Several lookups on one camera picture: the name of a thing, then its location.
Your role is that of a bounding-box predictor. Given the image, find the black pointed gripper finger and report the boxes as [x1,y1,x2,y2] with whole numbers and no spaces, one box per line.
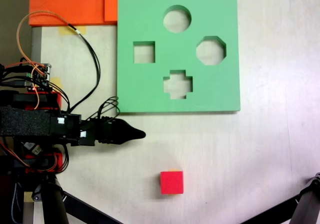
[123,120,147,143]

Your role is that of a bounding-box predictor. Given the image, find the red square block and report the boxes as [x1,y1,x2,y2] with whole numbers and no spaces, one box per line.
[159,170,185,195]

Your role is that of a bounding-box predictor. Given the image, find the green shape-hole board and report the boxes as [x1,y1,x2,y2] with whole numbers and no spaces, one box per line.
[116,0,241,114]

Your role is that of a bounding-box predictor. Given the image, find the large orange foam block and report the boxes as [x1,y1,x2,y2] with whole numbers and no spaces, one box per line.
[28,0,106,26]

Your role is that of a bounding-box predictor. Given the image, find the small yellow tape piece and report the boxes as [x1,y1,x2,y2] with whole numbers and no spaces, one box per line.
[51,77,63,92]

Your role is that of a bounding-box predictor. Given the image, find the circuit board with green terminal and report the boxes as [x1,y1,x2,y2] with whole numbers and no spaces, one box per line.
[25,63,52,89]

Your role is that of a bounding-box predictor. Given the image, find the black tripod with hinge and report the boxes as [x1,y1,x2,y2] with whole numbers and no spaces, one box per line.
[31,173,125,224]

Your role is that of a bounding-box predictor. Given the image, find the black USB plug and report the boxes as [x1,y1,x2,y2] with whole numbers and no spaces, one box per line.
[0,80,33,88]

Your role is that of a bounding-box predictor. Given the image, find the wide yellow tape strip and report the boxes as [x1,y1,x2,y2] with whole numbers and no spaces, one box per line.
[58,26,88,36]

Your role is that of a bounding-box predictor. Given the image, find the black tripod leg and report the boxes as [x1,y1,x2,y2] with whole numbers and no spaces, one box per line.
[239,172,320,224]

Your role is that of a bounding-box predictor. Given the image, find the black gripper wire loops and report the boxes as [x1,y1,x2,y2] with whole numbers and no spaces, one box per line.
[84,96,121,124]

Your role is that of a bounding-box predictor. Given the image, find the black arm motor cable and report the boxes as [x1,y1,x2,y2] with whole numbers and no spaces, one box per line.
[48,82,71,112]

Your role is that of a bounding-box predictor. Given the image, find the red printed base mount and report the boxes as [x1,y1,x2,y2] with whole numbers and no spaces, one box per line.
[23,90,63,173]

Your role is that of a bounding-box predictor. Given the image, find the long black cable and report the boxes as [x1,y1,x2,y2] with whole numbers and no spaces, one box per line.
[66,23,102,113]

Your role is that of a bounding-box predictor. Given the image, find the blue white braided cable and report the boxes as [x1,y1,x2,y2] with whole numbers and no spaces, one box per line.
[11,181,24,222]

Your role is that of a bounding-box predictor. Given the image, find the thin orange wire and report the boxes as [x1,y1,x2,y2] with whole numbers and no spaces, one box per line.
[16,11,71,110]

